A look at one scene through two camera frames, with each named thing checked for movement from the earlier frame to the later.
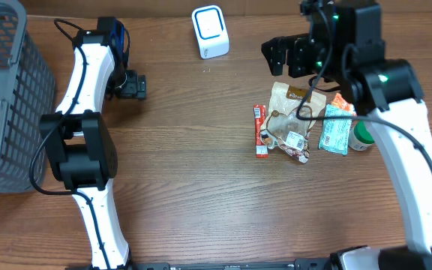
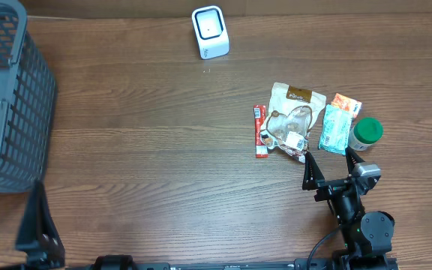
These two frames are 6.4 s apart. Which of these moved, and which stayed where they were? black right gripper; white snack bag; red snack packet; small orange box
Moved: black right gripper
Stayed: red snack packet; white snack bag; small orange box
